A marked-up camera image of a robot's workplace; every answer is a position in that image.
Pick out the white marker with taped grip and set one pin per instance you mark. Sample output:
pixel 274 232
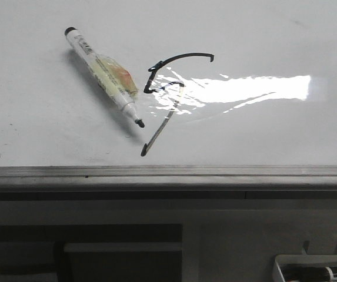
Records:
pixel 112 78

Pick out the white plastic marker tray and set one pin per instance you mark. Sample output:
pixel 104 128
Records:
pixel 287 261

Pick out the black capped marker in tray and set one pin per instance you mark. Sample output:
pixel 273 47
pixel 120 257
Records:
pixel 310 273

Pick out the white whiteboard with metal frame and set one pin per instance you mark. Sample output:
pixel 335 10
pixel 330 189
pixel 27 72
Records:
pixel 235 96

